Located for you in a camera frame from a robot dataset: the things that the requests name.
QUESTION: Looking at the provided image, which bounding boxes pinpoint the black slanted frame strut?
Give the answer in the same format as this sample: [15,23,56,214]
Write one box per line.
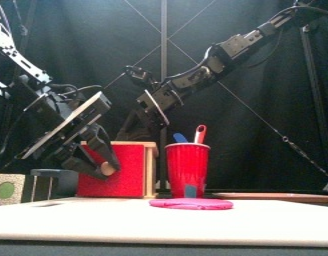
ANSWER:
[299,24,328,164]

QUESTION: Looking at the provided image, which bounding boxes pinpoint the red drawer with wooden knob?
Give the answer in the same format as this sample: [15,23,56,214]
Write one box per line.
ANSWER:
[76,143,147,198]

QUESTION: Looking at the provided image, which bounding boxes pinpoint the red and white tool handle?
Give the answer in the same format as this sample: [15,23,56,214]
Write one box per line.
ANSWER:
[192,124,208,145]

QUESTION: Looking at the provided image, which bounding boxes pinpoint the beige box with green circle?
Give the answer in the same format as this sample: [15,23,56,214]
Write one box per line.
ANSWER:
[0,172,28,207]

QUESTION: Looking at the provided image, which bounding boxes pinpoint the blue tool handle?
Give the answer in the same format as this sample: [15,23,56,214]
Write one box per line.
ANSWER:
[172,132,190,145]

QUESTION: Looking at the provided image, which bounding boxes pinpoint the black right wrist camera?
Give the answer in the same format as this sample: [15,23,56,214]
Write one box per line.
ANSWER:
[123,64,160,91]

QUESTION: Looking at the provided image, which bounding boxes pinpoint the diagonal brace wire with turnbuckle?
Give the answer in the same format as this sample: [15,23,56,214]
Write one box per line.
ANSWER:
[123,0,328,183]

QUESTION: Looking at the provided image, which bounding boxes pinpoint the flat wooden tray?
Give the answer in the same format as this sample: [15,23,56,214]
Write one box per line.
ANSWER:
[210,191,328,205]

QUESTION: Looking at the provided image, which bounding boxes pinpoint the red plastic cup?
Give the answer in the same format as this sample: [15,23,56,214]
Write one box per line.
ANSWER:
[164,142,212,200]

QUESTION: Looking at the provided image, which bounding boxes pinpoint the wooden drawer cabinet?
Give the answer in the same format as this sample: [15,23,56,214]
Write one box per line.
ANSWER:
[80,140,160,200]

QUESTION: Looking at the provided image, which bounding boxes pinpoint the vertical metal frame pole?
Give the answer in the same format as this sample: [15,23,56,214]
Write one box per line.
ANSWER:
[159,0,170,192]

